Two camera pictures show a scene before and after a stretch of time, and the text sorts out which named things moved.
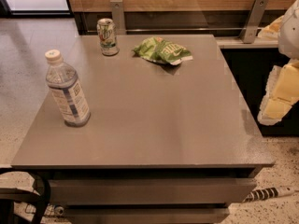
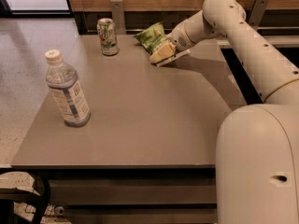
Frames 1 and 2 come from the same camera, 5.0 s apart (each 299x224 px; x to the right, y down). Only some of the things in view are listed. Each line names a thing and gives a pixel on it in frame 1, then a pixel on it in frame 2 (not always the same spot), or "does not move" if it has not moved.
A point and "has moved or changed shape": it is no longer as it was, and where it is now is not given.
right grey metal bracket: (254, 20) does not move
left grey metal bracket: (118, 17) does not move
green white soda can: (107, 36) does not move
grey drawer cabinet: (163, 144) does not move
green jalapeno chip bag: (161, 49) has moved or changed shape
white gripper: (290, 32) -> (177, 38)
